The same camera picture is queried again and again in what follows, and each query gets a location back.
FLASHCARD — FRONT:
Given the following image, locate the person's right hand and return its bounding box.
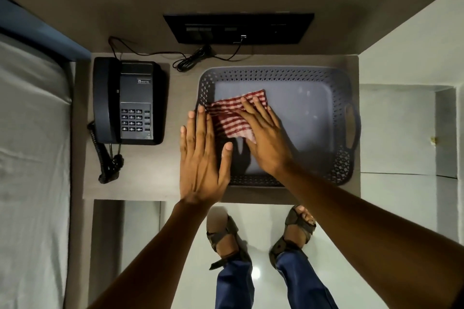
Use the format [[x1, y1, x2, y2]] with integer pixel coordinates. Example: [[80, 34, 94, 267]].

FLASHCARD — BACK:
[[234, 96, 294, 179]]

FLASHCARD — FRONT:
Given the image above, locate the person's left hand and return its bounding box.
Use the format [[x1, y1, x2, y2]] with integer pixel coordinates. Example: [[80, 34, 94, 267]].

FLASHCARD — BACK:
[[179, 104, 233, 208]]

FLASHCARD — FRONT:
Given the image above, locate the red white checked cloth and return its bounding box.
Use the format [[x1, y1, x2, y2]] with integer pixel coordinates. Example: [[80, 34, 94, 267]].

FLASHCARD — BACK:
[[206, 89, 269, 144]]

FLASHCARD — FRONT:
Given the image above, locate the person's left forearm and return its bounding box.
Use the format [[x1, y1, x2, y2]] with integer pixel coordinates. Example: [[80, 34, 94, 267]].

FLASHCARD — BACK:
[[87, 201, 218, 309]]

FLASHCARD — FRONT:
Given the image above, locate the person's right forearm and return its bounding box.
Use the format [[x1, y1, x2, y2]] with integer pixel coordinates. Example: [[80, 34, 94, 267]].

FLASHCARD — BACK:
[[274, 162, 464, 309]]

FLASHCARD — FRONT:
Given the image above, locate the grey perforated plastic basket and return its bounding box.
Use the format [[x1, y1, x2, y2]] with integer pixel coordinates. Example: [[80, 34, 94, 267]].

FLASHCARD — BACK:
[[196, 66, 362, 188]]

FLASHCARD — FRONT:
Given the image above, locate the black desk telephone base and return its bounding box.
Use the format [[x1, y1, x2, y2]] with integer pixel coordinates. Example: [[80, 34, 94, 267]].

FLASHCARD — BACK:
[[118, 60, 165, 146]]

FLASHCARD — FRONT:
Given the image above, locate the person's left brown sandal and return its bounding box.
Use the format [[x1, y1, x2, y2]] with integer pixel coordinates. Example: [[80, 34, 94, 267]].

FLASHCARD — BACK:
[[206, 207, 251, 271]]

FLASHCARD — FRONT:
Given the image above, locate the person's brown sandal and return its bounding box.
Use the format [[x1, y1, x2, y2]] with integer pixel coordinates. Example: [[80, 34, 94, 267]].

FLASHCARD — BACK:
[[206, 207, 251, 271], [269, 205, 317, 269]]

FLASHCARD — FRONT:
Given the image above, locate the black telephone handset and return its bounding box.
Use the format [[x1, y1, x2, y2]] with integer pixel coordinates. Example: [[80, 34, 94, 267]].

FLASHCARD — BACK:
[[93, 57, 122, 144]]

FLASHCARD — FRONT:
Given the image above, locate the person's right brown sandal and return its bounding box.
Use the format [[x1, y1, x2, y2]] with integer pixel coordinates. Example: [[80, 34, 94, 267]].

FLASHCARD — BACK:
[[269, 205, 317, 269]]

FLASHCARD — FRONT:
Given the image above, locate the person's left jeans leg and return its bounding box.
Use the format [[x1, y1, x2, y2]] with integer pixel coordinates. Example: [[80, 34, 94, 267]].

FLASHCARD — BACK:
[[215, 253, 255, 309]]

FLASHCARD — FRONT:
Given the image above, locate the person's jeans leg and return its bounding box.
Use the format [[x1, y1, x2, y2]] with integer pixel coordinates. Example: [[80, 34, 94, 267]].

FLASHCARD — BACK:
[[215, 253, 255, 309], [275, 249, 339, 309]]

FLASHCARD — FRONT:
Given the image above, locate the person's right jeans leg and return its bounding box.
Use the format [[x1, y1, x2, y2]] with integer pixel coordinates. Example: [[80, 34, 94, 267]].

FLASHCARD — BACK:
[[275, 249, 339, 309]]

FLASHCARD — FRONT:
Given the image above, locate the grey bed mattress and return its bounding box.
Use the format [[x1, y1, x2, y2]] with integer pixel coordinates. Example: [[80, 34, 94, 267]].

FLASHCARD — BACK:
[[0, 32, 73, 309]]

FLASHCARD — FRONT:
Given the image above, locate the blue bed headboard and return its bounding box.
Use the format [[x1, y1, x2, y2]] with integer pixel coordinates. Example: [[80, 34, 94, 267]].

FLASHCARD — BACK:
[[0, 0, 91, 63]]

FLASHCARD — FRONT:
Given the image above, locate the thin black cable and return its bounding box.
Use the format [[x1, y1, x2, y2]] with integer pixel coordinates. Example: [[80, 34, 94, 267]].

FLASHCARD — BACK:
[[108, 35, 248, 73]]

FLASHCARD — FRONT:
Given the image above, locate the black wall switch panel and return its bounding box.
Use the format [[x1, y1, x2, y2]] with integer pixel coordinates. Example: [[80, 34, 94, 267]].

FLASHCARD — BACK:
[[163, 13, 315, 45]]

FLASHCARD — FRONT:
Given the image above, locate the black coiled telephone cord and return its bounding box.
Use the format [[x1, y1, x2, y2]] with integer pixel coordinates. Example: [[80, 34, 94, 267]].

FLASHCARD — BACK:
[[87, 121, 124, 184]]

